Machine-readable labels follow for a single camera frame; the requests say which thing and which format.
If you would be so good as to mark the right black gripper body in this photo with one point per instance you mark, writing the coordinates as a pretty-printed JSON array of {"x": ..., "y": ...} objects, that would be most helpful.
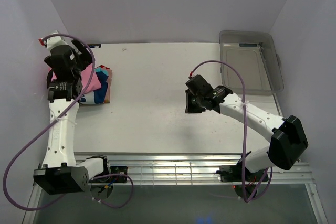
[{"x": 193, "y": 104}]

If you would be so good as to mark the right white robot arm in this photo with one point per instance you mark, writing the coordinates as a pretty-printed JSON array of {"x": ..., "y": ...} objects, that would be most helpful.
[{"x": 286, "y": 136}]

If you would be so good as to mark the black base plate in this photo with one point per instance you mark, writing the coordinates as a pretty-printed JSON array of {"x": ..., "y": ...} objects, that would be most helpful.
[
  {"x": 233, "y": 173},
  {"x": 118, "y": 170}
]

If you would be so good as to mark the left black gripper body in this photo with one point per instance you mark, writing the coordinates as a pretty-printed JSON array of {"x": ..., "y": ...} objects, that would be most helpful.
[{"x": 83, "y": 59}]

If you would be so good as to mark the clear plastic bin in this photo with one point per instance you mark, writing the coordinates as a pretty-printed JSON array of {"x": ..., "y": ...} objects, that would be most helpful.
[{"x": 254, "y": 56}]

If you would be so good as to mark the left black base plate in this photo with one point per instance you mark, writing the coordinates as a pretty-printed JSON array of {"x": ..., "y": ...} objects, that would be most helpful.
[{"x": 118, "y": 170}]

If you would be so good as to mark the folded blue printed t shirt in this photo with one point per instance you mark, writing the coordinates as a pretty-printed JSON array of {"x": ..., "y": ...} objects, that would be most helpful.
[{"x": 89, "y": 98}]

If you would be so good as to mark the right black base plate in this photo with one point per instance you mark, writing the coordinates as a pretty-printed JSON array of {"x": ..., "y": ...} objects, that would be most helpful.
[{"x": 233, "y": 173}]

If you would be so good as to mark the aluminium rail frame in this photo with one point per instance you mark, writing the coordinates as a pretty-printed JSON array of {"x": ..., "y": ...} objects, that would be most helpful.
[{"x": 195, "y": 169}]

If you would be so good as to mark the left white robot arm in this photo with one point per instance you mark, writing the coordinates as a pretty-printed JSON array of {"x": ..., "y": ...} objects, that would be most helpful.
[{"x": 59, "y": 172}]

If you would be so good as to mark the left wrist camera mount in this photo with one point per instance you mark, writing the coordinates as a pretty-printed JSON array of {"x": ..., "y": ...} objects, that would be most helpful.
[{"x": 53, "y": 42}]

